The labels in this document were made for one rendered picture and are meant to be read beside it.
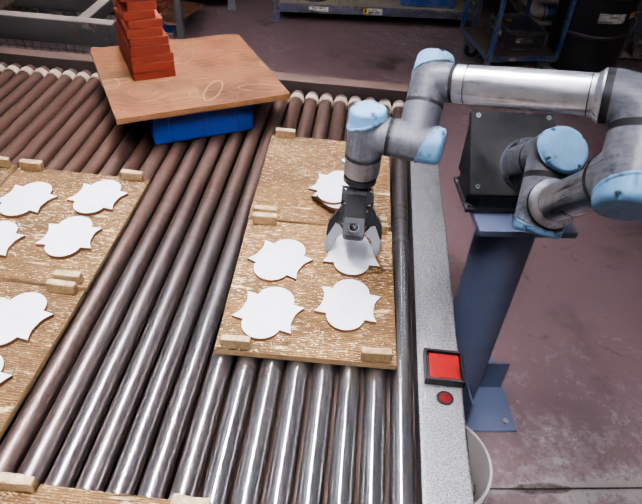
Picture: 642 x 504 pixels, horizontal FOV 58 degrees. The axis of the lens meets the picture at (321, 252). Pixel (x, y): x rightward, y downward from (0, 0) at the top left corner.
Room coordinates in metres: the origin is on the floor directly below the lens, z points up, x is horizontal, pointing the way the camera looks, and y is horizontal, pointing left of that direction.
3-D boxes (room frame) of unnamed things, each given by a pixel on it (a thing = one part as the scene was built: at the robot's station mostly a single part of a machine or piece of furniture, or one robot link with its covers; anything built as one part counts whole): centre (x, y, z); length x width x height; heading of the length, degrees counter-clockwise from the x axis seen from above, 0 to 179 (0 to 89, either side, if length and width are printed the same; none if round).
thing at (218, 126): (1.66, 0.43, 0.97); 0.31 x 0.31 x 0.10; 27
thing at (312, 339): (0.92, 0.01, 0.93); 0.41 x 0.35 x 0.02; 179
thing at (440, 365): (0.72, -0.25, 0.92); 0.06 x 0.06 x 0.01; 87
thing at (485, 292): (1.38, -0.54, 0.44); 0.38 x 0.38 x 0.87; 5
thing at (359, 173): (1.05, -0.07, 1.16); 0.08 x 0.08 x 0.05
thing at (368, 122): (1.05, -0.07, 1.24); 0.09 x 0.08 x 0.11; 76
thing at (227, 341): (0.73, 0.15, 0.95); 0.06 x 0.02 x 0.03; 89
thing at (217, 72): (1.72, 0.46, 1.03); 0.50 x 0.50 x 0.02; 27
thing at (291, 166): (1.34, 0.00, 0.93); 0.41 x 0.35 x 0.02; 178
